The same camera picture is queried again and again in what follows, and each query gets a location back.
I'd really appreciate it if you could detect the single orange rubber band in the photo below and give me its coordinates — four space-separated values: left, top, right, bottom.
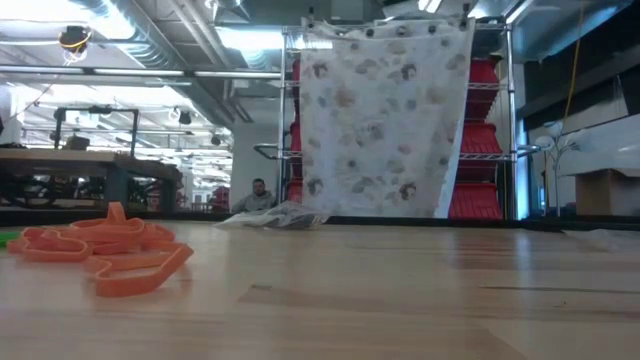
84 242 195 299

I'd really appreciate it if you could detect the orange rubber bands heap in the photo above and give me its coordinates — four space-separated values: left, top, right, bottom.
7 202 176 264

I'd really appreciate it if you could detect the person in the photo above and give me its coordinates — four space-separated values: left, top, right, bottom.
230 177 277 214

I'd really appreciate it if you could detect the white floral print cloth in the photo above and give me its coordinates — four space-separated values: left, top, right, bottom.
298 17 476 220

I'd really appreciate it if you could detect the white flower-shaped floor lamp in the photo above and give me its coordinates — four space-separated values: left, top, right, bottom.
533 119 589 217

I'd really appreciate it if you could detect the cardboard box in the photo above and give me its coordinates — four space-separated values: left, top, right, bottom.
573 168 640 217

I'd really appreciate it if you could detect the black metal stand frame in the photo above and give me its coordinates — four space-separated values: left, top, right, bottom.
53 106 141 161

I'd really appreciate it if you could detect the chrome wire shelving cart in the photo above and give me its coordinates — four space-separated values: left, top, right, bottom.
252 4 544 221

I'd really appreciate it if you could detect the silver air duct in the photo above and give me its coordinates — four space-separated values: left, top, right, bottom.
74 0 251 124

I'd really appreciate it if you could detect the yellow extension cable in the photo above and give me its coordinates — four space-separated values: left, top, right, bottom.
563 0 587 121

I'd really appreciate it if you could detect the yellow black cord reel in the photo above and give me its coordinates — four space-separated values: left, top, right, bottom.
57 24 95 54

